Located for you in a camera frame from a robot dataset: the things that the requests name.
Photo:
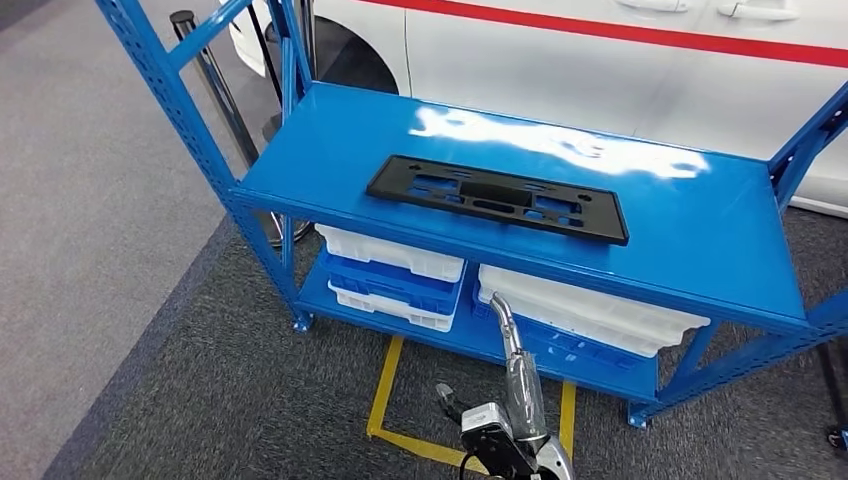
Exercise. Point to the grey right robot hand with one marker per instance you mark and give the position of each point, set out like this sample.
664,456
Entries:
526,397

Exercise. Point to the black plastic plate part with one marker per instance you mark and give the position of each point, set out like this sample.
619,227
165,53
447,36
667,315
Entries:
397,182

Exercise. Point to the blue metal shelf rack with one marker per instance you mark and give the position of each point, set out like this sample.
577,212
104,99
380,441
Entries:
397,132

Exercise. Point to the blue wheeled shelf rack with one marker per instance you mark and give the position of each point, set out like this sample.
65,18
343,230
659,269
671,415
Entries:
842,440

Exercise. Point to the yellow floor tape square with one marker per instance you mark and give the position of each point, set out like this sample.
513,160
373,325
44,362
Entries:
385,378

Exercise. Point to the white car red stripe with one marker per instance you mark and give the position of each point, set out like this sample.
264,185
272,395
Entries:
530,79

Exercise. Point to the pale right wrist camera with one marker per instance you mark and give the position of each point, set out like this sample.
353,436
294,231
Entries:
484,417

